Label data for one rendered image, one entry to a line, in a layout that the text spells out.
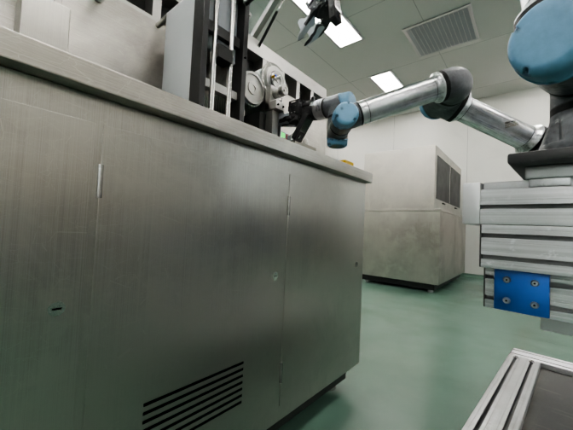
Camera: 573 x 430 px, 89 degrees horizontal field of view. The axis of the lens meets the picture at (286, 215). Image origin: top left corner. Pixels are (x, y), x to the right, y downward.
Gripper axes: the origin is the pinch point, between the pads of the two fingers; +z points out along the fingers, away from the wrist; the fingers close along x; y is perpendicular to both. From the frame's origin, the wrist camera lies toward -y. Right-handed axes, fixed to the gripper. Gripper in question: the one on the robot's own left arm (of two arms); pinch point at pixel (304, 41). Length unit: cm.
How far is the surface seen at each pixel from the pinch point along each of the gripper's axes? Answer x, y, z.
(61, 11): 67, -1, 30
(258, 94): 6.4, -3.5, 24.2
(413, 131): -452, 146, 5
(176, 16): 33.2, 23.2, 22.1
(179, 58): 33.2, 8.4, 29.9
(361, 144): -452, 203, 86
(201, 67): 40.6, -19.3, 19.8
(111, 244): 64, -63, 39
